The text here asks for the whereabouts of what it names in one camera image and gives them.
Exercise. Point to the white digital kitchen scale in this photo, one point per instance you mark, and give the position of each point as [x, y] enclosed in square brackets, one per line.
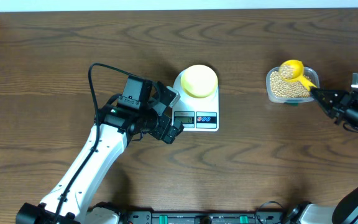
[196, 114]

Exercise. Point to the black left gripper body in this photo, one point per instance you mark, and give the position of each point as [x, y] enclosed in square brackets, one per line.
[159, 132]

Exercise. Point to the yellow plastic measuring scoop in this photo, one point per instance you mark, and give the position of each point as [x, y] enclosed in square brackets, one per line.
[292, 71]

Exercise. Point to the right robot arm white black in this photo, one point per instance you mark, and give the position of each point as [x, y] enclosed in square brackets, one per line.
[345, 212]

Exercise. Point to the soybeans pile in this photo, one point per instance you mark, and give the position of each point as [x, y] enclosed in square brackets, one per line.
[283, 89]

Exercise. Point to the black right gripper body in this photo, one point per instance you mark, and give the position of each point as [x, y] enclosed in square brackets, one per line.
[351, 110]

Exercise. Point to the clear plastic container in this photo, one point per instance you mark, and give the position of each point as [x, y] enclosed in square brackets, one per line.
[276, 99]

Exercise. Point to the pale yellow bowl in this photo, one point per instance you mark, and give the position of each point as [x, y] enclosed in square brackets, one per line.
[199, 81]

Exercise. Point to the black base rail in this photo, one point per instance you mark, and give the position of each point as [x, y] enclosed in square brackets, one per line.
[197, 217]

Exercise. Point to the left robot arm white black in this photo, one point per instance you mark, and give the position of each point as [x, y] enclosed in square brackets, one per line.
[138, 110]

